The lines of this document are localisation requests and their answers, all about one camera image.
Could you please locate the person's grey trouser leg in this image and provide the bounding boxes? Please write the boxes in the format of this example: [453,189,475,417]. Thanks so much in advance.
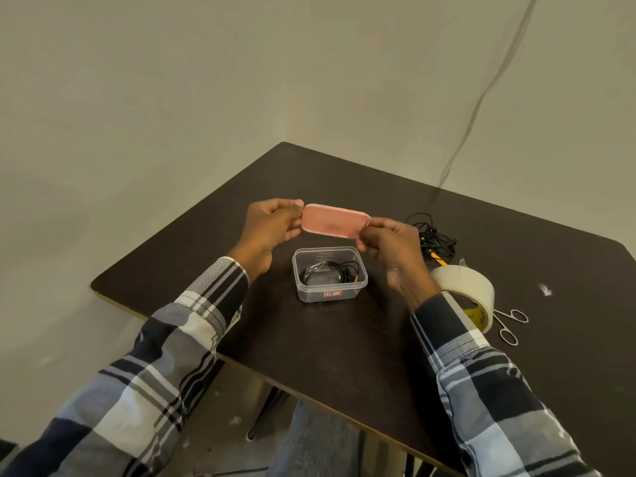
[266,399,368,477]

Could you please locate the black table leg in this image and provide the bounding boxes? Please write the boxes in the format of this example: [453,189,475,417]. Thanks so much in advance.
[247,386,291,442]

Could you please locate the person's right hand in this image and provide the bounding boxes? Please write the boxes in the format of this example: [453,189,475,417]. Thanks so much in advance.
[356,217,442,311]

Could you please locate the roll of clear packing tape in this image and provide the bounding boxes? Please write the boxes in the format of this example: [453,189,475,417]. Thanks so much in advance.
[429,259,496,334]

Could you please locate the person's left hand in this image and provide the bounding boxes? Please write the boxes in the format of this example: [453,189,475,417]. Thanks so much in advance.
[228,198,305,285]

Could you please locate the tangled black earphone cable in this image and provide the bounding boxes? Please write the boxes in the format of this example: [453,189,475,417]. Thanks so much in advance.
[405,213,458,258]

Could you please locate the person's left forearm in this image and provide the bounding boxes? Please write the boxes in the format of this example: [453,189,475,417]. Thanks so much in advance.
[0,257,249,477]

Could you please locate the hanging grey cable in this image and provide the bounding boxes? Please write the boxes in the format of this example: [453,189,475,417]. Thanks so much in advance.
[437,0,540,191]

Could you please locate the pink plastic container lid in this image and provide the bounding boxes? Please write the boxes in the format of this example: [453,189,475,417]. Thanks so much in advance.
[302,203,371,239]

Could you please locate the coiled black cable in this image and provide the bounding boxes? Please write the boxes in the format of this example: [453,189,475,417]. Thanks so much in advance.
[301,261,359,285]

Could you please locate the clear plastic container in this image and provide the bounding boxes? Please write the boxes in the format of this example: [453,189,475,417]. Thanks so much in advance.
[292,246,369,303]

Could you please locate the silver scissors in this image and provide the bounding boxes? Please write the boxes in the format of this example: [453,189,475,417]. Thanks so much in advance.
[492,309,529,346]

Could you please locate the person's right forearm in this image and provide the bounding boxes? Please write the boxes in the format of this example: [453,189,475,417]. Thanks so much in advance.
[410,292,604,477]

